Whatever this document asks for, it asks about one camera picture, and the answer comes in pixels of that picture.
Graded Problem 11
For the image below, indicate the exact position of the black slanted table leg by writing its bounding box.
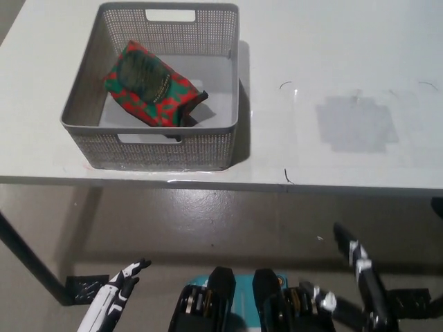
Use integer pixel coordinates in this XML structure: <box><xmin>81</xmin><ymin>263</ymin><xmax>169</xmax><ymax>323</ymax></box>
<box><xmin>0</xmin><ymin>211</ymin><xmax>67</xmax><ymax>307</ymax></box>

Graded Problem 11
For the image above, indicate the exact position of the dark table leg stub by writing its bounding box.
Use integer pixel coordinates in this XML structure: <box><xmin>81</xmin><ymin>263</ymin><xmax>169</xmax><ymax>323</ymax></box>
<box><xmin>430</xmin><ymin>196</ymin><xmax>443</xmax><ymax>219</ymax></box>

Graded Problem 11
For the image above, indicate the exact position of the red green coffee bean bag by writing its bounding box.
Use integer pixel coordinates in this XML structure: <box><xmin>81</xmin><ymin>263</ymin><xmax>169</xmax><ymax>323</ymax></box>
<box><xmin>103</xmin><ymin>40</ymin><xmax>210</xmax><ymax>128</ymax></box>

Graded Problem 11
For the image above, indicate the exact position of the grey perforated plastic basket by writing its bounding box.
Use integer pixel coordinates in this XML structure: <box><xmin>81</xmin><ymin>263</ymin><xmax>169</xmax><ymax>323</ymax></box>
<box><xmin>59</xmin><ymin>2</ymin><xmax>241</xmax><ymax>172</ymax></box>

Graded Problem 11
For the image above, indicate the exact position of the black teal robot body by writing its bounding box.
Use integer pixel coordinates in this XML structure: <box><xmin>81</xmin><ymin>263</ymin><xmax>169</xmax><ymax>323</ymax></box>
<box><xmin>168</xmin><ymin>266</ymin><xmax>337</xmax><ymax>332</ymax></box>

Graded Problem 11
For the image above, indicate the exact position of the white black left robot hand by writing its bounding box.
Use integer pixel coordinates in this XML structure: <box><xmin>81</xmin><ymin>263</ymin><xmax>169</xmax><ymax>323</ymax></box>
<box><xmin>76</xmin><ymin>257</ymin><xmax>152</xmax><ymax>332</ymax></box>

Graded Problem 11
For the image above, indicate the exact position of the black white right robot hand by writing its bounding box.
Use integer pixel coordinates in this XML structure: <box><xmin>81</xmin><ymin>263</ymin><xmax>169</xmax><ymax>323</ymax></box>
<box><xmin>298</xmin><ymin>222</ymin><xmax>410</xmax><ymax>332</ymax></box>

